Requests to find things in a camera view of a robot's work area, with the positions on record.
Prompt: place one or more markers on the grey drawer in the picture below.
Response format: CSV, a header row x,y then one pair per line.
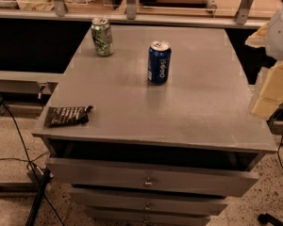
x,y
152,177
147,218
147,202

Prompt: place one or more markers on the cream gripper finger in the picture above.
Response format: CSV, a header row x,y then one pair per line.
x,y
270,95
258,38

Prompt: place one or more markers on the bottom grey drawer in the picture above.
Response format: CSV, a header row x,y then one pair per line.
x,y
147,218

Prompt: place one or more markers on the black tripod leg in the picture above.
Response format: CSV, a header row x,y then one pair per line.
x,y
38,198

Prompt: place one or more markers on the top grey drawer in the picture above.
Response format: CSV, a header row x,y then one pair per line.
x,y
152,177

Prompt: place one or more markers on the green soda can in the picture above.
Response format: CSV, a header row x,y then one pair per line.
x,y
102,37

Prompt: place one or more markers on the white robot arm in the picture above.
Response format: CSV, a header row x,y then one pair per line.
x,y
270,36

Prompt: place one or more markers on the blue pepsi can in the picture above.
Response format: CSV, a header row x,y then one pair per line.
x,y
159,58

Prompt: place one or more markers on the black rxbar chocolate wrapper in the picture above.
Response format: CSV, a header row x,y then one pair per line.
x,y
66,116

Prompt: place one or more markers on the grey metal railing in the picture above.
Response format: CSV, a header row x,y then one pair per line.
x,y
228,14

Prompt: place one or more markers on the middle grey drawer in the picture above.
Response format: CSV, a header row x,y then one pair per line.
x,y
147,202

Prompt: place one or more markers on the grey drawer cabinet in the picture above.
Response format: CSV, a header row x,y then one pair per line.
x,y
199,118

